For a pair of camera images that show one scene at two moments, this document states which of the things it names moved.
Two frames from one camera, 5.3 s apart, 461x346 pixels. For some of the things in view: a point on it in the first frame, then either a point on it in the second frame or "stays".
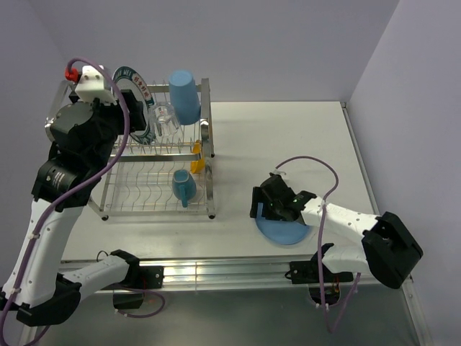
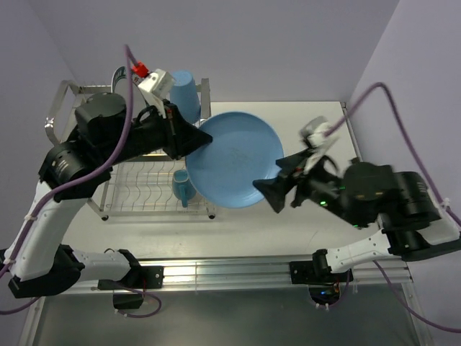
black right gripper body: [271, 209] -> [318, 184]
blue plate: [281, 231] -> [245, 148]
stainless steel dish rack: [173, 173] stays
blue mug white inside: [184, 186] stays
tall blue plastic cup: [186, 96] stays
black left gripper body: [112, 121] -> [153, 133]
